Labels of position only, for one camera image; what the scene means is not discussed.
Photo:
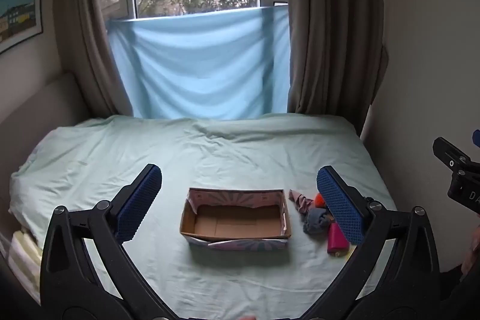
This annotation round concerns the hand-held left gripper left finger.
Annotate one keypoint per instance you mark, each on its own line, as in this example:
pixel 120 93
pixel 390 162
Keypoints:
pixel 138 205

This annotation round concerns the beige padded headboard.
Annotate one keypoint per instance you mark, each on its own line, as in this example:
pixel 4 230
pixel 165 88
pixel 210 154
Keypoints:
pixel 37 110

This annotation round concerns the framed wall picture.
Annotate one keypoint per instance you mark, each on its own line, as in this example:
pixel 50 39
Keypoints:
pixel 20 10

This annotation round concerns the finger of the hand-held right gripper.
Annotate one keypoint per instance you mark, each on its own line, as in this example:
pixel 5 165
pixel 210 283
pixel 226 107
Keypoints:
pixel 450 153
pixel 477 138

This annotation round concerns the stack of folded cloths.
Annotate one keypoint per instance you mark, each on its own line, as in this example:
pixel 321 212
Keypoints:
pixel 24 256

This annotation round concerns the person's right forearm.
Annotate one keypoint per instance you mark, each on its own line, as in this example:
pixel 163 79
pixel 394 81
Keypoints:
pixel 473 252

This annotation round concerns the grey-blue sock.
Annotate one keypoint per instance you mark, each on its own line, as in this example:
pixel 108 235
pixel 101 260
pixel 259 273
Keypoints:
pixel 315 222

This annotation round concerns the orange soft ball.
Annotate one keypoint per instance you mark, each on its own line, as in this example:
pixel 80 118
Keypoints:
pixel 319 200

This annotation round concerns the dusty pink sock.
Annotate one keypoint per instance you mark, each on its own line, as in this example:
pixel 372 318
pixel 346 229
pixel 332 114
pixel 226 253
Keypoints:
pixel 300 202

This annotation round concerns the light blue hanging cloth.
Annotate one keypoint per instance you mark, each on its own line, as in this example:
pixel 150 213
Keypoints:
pixel 195 69

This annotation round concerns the brown left-side curtain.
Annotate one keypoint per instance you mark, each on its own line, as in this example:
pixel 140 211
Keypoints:
pixel 82 42

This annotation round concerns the patterned cardboard box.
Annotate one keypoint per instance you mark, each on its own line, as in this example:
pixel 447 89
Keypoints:
pixel 232 224

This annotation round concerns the brown right-side curtain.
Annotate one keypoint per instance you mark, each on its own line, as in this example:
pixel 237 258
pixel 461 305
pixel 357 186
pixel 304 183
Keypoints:
pixel 330 24

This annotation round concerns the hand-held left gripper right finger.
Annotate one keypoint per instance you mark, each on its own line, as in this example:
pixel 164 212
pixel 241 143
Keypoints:
pixel 339 205

